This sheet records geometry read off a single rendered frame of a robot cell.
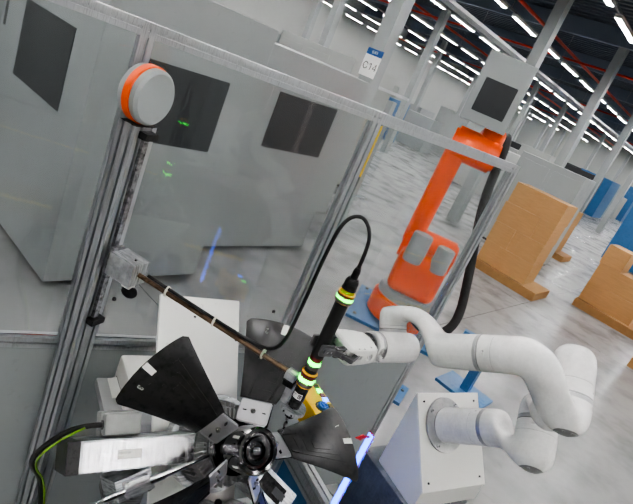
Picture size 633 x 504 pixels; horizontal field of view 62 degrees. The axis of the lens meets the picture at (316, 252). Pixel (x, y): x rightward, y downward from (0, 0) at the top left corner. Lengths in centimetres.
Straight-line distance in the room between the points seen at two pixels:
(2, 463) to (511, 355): 180
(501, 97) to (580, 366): 394
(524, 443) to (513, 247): 779
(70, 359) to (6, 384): 31
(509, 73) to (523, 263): 475
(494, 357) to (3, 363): 151
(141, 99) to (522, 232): 830
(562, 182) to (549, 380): 1061
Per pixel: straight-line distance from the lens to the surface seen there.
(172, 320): 162
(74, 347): 180
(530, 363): 130
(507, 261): 942
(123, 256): 160
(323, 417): 166
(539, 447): 173
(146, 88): 147
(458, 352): 135
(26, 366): 204
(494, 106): 514
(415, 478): 197
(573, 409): 135
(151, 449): 148
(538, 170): 1201
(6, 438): 225
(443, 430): 195
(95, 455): 144
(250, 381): 150
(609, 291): 1048
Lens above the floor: 214
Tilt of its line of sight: 19 degrees down
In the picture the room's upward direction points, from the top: 23 degrees clockwise
